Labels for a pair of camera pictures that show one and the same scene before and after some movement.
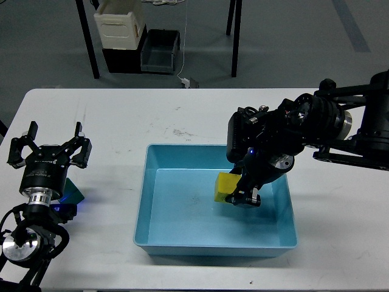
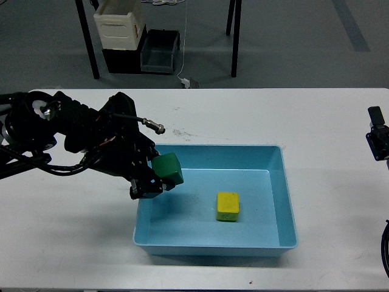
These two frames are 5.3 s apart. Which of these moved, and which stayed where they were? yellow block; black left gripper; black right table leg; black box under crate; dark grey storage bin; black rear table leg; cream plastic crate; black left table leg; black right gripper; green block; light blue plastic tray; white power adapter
Moved: black right gripper; yellow block; black left gripper; green block
Stayed: cream plastic crate; black right table leg; black rear table leg; black box under crate; white power adapter; light blue plastic tray; black left table leg; dark grey storage bin
